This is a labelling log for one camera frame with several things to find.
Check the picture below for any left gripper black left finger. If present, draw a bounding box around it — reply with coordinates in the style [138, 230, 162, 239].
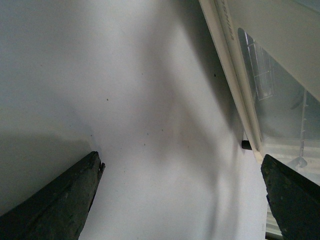
[0, 151, 105, 240]

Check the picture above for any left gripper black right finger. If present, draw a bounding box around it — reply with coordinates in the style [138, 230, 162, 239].
[261, 154, 320, 240]

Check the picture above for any cream toaster oven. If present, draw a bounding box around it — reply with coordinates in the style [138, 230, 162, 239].
[200, 0, 320, 240]

